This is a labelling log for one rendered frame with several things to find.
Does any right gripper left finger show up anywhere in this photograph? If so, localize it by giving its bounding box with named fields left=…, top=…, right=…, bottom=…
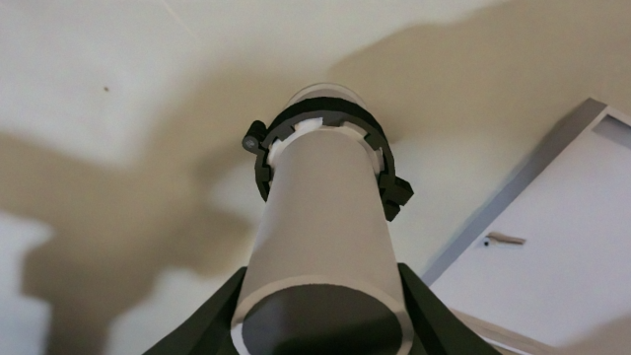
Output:
left=141, top=266, right=247, bottom=355

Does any white hollow tube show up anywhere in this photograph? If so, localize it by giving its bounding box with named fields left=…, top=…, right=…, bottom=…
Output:
left=231, top=117, right=414, bottom=355

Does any grey cylinder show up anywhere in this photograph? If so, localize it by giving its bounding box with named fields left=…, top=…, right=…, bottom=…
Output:
left=284, top=82, right=368, bottom=111

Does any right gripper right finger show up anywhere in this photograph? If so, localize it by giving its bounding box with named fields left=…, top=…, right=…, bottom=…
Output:
left=397, top=262, right=503, bottom=355

